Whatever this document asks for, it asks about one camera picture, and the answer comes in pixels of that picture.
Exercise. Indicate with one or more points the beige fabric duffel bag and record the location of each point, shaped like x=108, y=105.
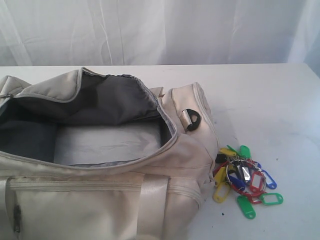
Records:
x=152, y=198

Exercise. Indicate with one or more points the front pocket zipper pull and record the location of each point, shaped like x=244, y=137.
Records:
x=17, y=216

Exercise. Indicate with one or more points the colourful key tag bunch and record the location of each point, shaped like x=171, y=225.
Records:
x=238, y=172

